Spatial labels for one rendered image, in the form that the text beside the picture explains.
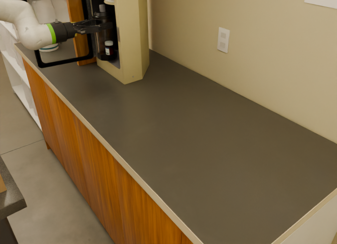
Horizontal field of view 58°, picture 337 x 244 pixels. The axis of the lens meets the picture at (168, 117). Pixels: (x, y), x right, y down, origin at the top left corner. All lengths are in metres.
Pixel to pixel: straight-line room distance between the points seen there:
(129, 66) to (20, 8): 0.54
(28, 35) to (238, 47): 0.94
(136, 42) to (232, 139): 0.69
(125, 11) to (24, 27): 0.44
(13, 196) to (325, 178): 1.00
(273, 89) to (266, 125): 0.20
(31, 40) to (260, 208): 1.12
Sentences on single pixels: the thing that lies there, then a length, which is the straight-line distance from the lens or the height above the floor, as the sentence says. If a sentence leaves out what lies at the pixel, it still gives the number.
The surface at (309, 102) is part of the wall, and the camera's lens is 1.36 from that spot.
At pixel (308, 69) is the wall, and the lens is 1.32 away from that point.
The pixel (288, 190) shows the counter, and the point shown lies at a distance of 1.06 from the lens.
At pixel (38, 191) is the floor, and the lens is 2.47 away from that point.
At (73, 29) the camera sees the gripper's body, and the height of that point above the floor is 1.23.
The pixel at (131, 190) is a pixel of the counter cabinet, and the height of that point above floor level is 0.76.
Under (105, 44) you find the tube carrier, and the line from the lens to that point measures 1.62.
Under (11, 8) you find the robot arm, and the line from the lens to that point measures 1.52.
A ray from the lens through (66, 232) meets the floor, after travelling 2.15.
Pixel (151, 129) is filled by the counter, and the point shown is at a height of 0.94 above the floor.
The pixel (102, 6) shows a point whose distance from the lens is 1.60.
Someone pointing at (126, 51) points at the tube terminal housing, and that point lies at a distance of 1.54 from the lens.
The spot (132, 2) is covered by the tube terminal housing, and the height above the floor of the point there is 1.34.
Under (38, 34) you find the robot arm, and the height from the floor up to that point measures 1.24.
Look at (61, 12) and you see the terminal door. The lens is 1.72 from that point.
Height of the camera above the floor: 1.65
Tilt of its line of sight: 33 degrees down
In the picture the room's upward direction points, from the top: straight up
